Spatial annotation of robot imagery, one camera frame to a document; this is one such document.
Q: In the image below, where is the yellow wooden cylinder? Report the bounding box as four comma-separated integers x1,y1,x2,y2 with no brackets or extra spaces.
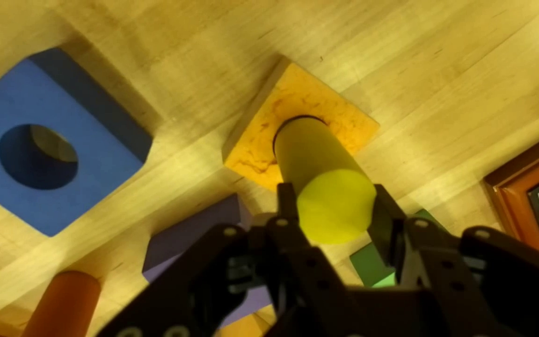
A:
271,114,378,247

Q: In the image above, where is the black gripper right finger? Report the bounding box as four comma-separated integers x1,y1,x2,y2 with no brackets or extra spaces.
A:
366,183,539,337

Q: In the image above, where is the purple square block with hole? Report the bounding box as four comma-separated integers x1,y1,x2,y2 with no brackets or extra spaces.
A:
142,193,277,326

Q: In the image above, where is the tall red cylinder block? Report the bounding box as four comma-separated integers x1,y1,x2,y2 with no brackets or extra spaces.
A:
22,269,104,337

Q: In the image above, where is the blue square block with hole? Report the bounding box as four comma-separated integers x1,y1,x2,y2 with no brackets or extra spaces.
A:
0,47,155,239

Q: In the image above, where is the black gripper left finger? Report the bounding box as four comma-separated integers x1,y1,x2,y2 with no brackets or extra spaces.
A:
97,181,346,337

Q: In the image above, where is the orange-yellow square block with hole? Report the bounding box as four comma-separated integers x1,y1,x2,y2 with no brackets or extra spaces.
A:
220,56,379,193

